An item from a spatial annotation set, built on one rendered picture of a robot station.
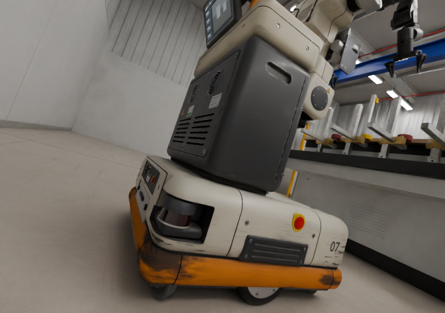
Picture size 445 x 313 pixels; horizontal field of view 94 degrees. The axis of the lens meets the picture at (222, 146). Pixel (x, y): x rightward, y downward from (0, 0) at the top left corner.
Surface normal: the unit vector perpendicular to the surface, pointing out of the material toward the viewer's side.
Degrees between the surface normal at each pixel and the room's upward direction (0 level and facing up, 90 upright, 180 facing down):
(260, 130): 90
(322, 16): 90
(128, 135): 90
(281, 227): 90
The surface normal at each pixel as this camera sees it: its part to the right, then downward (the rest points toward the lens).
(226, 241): 0.44, 0.05
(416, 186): -0.84, -0.32
